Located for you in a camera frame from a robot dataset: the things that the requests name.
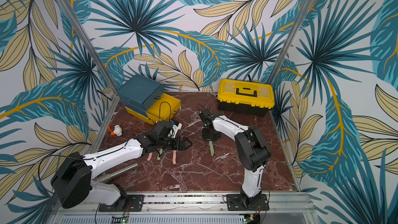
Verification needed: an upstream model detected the teal drawer cabinet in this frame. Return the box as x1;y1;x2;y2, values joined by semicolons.
117;75;164;117

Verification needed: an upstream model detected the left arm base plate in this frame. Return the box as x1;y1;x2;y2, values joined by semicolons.
99;195;145;212

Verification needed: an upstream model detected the yellow black toolbox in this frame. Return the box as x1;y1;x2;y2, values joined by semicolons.
217;79;275;117

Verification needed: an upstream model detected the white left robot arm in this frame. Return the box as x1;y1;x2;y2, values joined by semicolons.
51;120;192;211

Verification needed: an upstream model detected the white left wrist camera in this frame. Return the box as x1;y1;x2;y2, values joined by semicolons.
169;120;182;138

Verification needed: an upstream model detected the green fruit knife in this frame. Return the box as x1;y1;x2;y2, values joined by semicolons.
209;141;215;157
157;148;164;161

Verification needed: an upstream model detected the pink fruit knife middle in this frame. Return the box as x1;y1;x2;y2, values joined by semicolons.
172;150;177;164

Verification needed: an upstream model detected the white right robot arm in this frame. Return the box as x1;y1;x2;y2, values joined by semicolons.
199;110;271;211

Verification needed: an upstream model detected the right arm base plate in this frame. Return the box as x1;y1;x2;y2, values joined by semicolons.
226;194;269;212

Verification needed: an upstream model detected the white orange small valve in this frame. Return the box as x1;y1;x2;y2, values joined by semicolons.
108;125;122;136

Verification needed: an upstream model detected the pink fruit knife left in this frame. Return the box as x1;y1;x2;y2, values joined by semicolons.
147;152;153;161

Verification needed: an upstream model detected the yellow drawer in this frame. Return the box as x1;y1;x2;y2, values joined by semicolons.
125;93;181;125

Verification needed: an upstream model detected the silver metal cylinder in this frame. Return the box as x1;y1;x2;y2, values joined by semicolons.
95;163;138;184

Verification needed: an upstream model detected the pink fruit knife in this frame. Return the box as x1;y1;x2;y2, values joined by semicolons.
147;152;153;161
172;150;177;164

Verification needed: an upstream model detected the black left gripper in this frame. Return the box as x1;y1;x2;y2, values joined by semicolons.
158;135;193;150

